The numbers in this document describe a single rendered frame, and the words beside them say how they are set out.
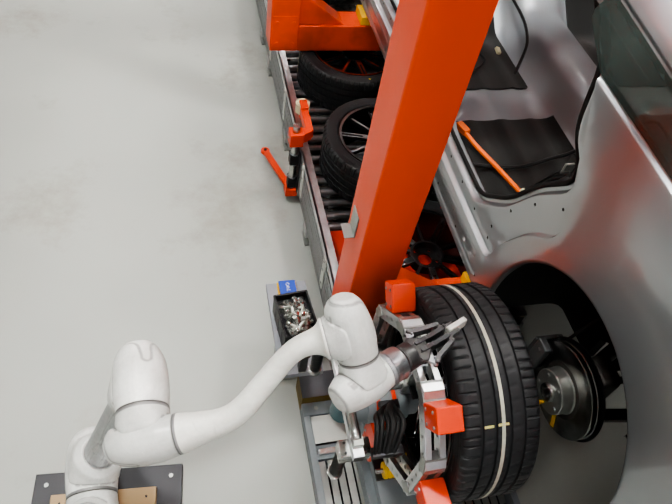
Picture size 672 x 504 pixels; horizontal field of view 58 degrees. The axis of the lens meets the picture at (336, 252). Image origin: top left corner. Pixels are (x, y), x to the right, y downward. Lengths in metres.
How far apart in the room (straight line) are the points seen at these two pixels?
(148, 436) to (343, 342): 0.51
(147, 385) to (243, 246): 1.77
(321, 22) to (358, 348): 2.52
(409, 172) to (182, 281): 1.75
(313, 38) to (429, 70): 2.27
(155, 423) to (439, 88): 1.04
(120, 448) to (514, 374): 1.02
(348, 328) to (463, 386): 0.41
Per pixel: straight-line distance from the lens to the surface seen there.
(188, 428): 1.54
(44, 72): 4.46
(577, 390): 2.07
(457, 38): 1.42
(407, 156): 1.61
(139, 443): 1.56
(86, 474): 2.10
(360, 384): 1.46
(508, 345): 1.74
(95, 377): 2.93
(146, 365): 1.62
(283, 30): 3.60
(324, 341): 1.41
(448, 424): 1.61
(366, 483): 2.55
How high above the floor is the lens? 2.56
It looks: 51 degrees down
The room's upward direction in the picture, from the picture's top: 12 degrees clockwise
